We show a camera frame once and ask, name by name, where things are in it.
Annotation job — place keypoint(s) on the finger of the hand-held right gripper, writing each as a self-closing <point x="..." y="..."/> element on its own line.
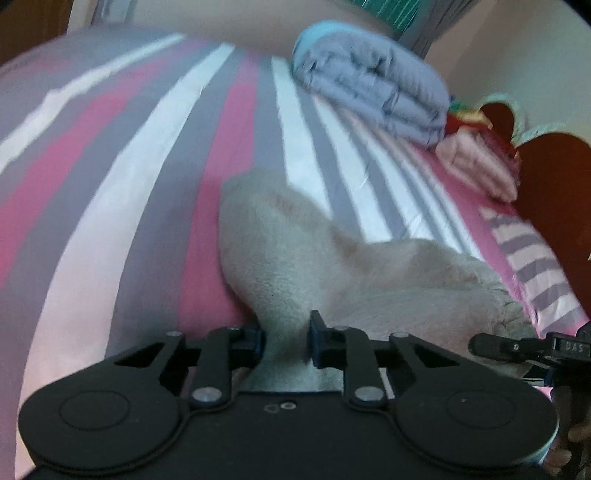
<point x="542" y="377"/>
<point x="494" y="347"/>

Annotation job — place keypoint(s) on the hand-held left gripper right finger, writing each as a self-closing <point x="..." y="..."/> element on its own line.
<point x="316" y="344"/>

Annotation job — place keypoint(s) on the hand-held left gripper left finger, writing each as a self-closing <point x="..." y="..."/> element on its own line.
<point x="256" y="345"/>

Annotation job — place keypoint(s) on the grey pants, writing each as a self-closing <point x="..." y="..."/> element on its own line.
<point x="286" y="258"/>

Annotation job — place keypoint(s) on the person's right hand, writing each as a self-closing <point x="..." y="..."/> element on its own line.
<point x="581" y="434"/>

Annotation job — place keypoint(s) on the striped pillow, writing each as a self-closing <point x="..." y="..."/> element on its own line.
<point x="531" y="267"/>

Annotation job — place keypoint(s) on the dark red headboard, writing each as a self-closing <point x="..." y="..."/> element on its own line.
<point x="554" y="184"/>

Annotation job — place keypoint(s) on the folded pink blanket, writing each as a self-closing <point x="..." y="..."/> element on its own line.
<point x="475" y="166"/>

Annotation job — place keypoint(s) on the pink grey striped bed sheet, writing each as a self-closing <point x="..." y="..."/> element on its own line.
<point x="138" y="184"/>

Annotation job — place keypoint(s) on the red patterned cloth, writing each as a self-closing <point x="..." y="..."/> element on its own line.
<point x="466" y="121"/>

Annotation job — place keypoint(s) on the folded lilac quilt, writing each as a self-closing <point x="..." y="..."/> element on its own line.
<point x="369" y="78"/>

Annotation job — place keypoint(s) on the green striped curtain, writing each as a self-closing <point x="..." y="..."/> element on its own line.
<point x="397" y="16"/>

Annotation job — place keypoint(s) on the brown wooden board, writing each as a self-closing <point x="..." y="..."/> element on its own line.
<point x="23" y="27"/>

